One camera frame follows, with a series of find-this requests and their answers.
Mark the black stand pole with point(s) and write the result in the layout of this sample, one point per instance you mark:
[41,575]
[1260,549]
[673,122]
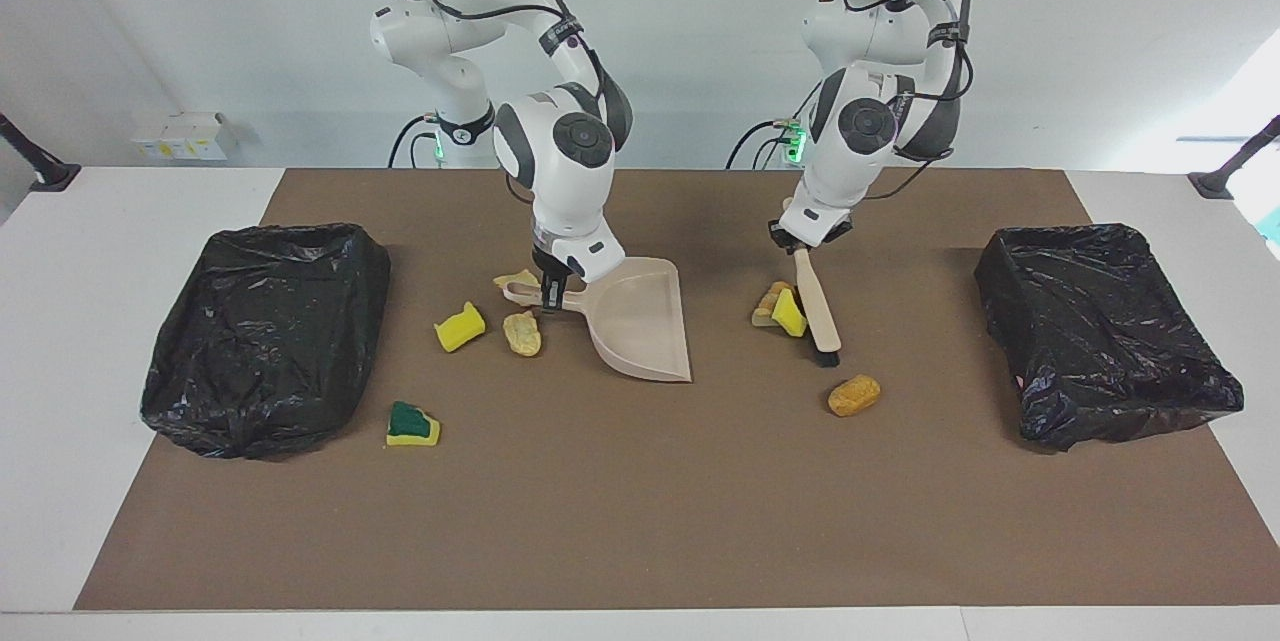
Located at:
[55,176]
[1215,183]

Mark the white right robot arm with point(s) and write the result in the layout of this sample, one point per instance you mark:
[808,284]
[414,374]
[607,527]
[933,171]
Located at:
[570,171]

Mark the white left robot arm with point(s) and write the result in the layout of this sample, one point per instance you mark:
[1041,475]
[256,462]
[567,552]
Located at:
[850,171]

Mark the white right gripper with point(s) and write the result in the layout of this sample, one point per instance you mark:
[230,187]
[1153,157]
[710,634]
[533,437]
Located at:
[590,256]

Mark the yellow sponge wedge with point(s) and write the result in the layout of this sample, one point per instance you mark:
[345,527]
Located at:
[790,314]

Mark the brown table mat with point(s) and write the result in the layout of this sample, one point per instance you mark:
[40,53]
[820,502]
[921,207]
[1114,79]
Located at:
[640,521]

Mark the beige food piece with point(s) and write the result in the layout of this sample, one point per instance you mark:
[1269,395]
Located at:
[515,278]
[522,334]

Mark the beige layered sponge chunk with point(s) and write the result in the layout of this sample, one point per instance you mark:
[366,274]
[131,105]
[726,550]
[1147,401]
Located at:
[765,306]

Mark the black bag-lined bin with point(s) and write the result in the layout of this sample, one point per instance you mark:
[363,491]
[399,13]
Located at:
[260,341]
[1100,341]

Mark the beige plastic dustpan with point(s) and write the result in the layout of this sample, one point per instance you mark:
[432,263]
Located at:
[640,321]

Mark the white wall box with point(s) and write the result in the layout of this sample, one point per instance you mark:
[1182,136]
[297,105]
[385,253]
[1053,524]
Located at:
[185,136]

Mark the orange-brown sponge lump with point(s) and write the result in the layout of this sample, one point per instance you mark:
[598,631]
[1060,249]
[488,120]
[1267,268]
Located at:
[855,396]

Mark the green and yellow sponge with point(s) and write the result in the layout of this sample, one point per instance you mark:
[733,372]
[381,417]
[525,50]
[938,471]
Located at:
[410,421]

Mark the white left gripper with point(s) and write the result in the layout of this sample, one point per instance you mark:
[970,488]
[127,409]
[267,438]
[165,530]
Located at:
[815,226]

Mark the notched yellow sponge piece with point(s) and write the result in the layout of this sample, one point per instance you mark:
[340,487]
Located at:
[460,328]

